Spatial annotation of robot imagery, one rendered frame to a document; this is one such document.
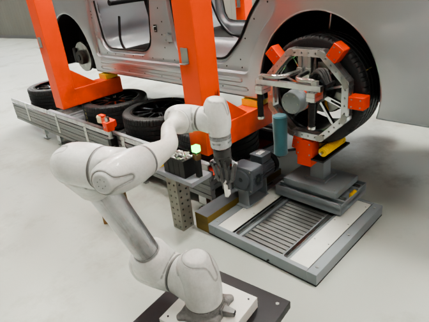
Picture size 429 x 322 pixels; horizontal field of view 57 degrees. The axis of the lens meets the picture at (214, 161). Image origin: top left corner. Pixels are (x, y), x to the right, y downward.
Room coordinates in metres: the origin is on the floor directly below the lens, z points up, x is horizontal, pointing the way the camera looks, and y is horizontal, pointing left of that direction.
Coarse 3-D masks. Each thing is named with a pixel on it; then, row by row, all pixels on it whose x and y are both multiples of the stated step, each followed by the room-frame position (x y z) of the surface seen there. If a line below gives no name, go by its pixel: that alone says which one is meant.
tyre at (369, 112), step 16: (320, 32) 2.38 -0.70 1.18; (336, 32) 2.35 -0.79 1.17; (288, 48) 2.41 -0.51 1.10; (352, 48) 2.19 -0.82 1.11; (368, 48) 2.26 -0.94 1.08; (352, 64) 2.11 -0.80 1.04; (368, 64) 2.16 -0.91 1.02; (368, 80) 2.10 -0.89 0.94; (352, 112) 2.10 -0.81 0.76; (368, 112) 2.13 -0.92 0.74; (352, 128) 2.10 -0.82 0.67
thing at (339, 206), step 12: (276, 192) 2.42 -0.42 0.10; (288, 192) 2.35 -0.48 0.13; (300, 192) 2.28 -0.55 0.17; (312, 192) 2.27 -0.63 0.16; (348, 192) 2.24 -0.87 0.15; (360, 192) 2.25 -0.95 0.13; (312, 204) 2.21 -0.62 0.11; (324, 204) 2.14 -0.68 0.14; (336, 204) 2.08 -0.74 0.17; (348, 204) 2.13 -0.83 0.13
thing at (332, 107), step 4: (320, 64) 2.38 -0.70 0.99; (324, 64) 2.36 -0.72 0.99; (328, 68) 2.34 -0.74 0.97; (332, 76) 2.32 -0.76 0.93; (336, 80) 2.30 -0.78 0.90; (336, 84) 2.30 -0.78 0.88; (340, 88) 2.28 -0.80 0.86; (332, 92) 2.31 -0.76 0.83; (336, 92) 2.30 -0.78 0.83; (340, 92) 2.28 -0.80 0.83; (336, 96) 2.30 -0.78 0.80; (340, 96) 2.28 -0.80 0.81; (340, 100) 2.28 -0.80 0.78; (328, 104) 2.33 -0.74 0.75; (332, 104) 2.32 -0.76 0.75; (320, 108) 2.37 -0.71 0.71; (332, 108) 2.31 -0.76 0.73; (336, 108) 2.29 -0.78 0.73
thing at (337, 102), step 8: (296, 56) 2.39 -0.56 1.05; (288, 64) 2.43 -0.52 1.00; (296, 64) 2.39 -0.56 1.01; (280, 72) 2.45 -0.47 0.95; (288, 80) 2.52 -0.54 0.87; (296, 80) 2.39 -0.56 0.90; (320, 80) 2.27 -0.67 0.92; (280, 88) 2.46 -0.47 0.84; (288, 88) 2.52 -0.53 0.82; (328, 88) 2.23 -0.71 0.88; (336, 88) 2.19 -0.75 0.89; (280, 96) 2.46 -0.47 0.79; (328, 96) 2.23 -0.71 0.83; (320, 104) 2.27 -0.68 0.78; (336, 104) 2.19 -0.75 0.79; (288, 112) 2.42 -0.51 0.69; (304, 112) 2.48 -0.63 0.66; (328, 112) 2.24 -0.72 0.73; (296, 120) 2.38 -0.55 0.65; (304, 120) 2.40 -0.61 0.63; (320, 120) 2.41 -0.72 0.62; (328, 120) 2.40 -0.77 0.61; (336, 120) 2.36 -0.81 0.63; (320, 128) 2.26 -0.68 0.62
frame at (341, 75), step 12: (300, 48) 2.30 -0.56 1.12; (312, 48) 2.24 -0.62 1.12; (324, 48) 2.20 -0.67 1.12; (288, 60) 2.36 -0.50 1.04; (324, 60) 2.14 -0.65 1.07; (276, 72) 2.39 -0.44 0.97; (336, 72) 2.10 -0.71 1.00; (348, 84) 2.04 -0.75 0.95; (276, 96) 2.43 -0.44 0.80; (348, 96) 2.03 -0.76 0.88; (276, 108) 2.39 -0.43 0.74; (288, 120) 2.36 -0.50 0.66; (348, 120) 2.04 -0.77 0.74; (288, 132) 2.31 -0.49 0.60; (300, 132) 2.25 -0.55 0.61; (312, 132) 2.24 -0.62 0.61; (324, 132) 2.13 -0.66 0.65
